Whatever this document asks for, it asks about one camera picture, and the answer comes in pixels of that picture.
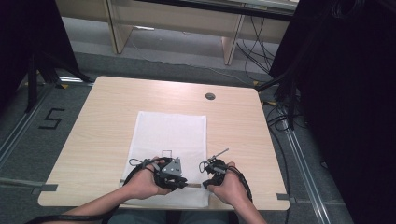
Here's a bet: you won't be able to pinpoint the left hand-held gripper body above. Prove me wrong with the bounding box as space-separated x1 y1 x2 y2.
153 156 185 191

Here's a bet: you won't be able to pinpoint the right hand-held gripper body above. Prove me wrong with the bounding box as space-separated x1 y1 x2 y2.
203 147 231 185

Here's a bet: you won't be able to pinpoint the white cloth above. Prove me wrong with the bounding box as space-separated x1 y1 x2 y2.
119 110 211 209

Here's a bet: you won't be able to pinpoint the person's right hand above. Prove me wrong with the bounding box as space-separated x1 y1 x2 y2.
206 161 248 207

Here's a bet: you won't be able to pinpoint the person's left hand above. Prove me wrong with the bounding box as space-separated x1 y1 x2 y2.
122 163 173 201

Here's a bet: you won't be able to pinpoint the black metal stand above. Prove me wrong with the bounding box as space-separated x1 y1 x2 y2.
25 51 92 114
255 69 301 131

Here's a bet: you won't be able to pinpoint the light wooden desk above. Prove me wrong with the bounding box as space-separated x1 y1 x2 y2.
55 0 301 66

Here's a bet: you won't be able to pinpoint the black curtain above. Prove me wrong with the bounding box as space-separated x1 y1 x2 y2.
268 0 396 224
0 0 79 110

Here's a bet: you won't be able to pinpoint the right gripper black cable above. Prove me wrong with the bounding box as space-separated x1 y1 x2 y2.
198 159 254 203

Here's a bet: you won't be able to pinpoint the black floor cables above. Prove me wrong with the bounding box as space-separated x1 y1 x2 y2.
262 98 292 224

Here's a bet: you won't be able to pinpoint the bundle of black hanging cables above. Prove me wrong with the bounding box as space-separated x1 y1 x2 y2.
235 15 278 82

